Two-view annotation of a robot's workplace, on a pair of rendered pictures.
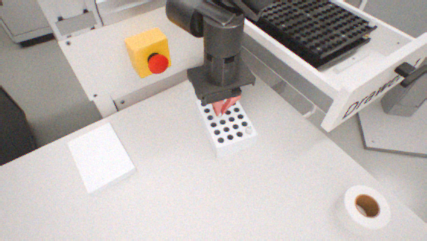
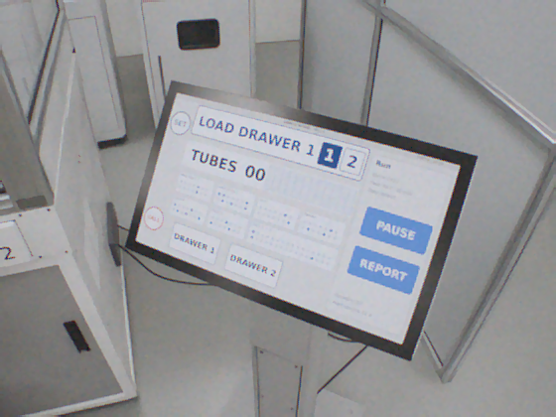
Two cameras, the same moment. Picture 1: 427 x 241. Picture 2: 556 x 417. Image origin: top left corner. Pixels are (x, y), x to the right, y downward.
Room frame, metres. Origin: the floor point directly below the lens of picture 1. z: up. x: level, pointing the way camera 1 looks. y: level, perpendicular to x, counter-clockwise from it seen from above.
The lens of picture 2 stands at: (0.42, -1.22, 1.54)
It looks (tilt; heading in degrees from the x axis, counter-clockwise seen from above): 41 degrees down; 16
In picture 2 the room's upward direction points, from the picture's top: 1 degrees clockwise
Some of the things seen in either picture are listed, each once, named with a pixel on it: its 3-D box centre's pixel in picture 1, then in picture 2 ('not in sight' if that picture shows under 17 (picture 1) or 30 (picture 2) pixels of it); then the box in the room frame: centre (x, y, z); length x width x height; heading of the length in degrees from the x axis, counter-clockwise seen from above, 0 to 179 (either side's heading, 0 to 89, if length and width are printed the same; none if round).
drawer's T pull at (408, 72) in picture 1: (408, 72); not in sight; (0.33, -0.33, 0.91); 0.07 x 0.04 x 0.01; 125
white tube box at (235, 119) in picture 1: (225, 122); not in sight; (0.32, -0.02, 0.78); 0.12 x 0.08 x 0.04; 21
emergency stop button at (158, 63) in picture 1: (157, 62); not in sight; (0.39, 0.11, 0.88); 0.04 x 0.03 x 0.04; 125
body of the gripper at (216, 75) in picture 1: (221, 65); not in sight; (0.32, -0.01, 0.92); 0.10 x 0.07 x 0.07; 111
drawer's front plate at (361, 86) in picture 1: (384, 76); not in sight; (0.35, -0.32, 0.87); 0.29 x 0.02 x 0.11; 125
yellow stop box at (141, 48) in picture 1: (149, 53); not in sight; (0.42, 0.13, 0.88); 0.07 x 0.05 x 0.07; 125
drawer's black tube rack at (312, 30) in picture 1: (304, 27); not in sight; (0.52, -0.20, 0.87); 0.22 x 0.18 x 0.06; 35
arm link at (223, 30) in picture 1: (219, 30); not in sight; (0.33, -0.01, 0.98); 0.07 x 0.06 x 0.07; 44
